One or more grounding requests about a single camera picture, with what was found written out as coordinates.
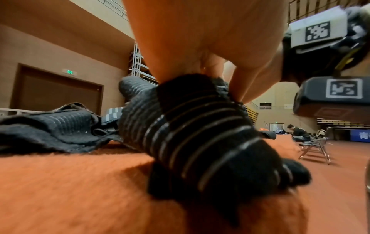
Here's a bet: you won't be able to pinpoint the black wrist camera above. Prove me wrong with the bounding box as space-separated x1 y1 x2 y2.
293 76 370 124

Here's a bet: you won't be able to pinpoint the pile of black straps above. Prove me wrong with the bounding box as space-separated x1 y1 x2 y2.
0 75 160 156

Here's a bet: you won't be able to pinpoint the person's right hand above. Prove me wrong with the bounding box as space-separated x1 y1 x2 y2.
228 42 287 105

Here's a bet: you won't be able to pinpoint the tiered bleacher seats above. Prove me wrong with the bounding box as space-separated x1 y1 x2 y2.
315 117 370 131

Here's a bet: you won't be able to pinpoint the metal folding chair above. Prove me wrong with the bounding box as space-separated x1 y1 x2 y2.
298 133 334 165

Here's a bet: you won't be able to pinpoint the dark brown door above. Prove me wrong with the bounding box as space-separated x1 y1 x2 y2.
8 63 105 116

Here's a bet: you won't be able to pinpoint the person's left hand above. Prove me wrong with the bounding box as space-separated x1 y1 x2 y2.
122 0 290 87

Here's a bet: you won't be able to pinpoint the blue board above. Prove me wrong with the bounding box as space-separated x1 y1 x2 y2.
350 129 370 143

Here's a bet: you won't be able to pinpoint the metal railing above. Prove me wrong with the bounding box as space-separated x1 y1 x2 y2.
0 107 19 118

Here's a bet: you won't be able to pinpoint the black striped strap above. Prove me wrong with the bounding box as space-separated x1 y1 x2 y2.
118 73 313 226

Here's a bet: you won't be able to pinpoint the black wristband with marker tags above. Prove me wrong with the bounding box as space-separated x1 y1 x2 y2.
281 5 370 85

